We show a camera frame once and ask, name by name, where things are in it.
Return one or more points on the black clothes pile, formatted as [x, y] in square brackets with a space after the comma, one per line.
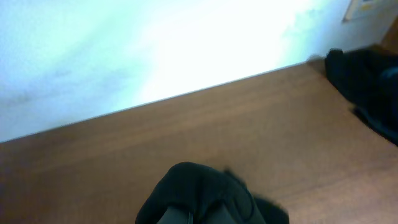
[367, 78]

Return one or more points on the black t-shirt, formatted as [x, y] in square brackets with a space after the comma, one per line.
[194, 193]

